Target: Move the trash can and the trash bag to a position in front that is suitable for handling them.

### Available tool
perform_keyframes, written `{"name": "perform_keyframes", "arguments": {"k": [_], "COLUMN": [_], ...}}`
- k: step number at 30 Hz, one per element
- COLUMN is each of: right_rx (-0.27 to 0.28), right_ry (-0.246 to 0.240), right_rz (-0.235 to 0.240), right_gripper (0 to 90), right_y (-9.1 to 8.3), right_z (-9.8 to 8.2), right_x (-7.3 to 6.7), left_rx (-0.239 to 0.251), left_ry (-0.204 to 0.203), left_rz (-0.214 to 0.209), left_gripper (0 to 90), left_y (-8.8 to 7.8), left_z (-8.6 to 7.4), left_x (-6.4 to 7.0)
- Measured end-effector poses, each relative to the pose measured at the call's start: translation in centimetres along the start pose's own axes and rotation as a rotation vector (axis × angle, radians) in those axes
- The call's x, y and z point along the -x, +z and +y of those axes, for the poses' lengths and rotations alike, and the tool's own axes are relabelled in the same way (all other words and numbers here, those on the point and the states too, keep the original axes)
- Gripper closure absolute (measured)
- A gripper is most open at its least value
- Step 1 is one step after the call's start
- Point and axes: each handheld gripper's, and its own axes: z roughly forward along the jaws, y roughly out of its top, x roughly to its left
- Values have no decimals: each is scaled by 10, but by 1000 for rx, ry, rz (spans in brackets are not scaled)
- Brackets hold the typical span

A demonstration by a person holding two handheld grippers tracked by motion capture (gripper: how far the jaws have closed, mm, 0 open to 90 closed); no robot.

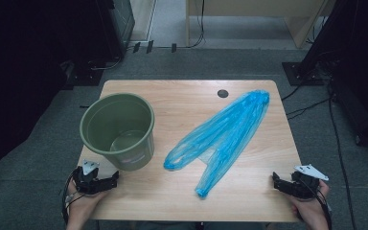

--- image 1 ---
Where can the person's left hand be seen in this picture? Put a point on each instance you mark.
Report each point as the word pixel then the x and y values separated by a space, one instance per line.
pixel 81 204

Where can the black floor tape strip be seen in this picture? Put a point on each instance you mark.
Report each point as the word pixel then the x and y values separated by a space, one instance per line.
pixel 136 47
pixel 149 46

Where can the dark round table grommet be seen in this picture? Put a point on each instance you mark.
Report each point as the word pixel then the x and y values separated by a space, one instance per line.
pixel 223 93

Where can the dark cabinet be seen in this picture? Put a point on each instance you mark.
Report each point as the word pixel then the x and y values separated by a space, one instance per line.
pixel 123 22

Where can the blue plastic bag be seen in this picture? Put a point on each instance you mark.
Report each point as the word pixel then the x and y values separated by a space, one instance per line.
pixel 226 131

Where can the black stand base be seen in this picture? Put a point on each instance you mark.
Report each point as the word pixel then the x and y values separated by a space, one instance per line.
pixel 86 76
pixel 302 75

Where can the person's dark clothing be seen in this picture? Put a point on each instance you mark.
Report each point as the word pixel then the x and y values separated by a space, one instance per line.
pixel 172 226

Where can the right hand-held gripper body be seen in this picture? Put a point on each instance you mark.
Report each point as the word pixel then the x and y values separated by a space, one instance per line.
pixel 303 187

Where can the green plastic bin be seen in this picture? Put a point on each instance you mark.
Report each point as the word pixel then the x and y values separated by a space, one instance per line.
pixel 118 127

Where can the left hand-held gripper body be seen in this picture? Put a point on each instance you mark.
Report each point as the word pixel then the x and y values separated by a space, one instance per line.
pixel 89 183

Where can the person's right hand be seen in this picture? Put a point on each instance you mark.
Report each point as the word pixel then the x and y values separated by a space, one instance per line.
pixel 311 209

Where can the light wooden desk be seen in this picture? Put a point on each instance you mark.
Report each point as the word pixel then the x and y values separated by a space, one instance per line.
pixel 242 8

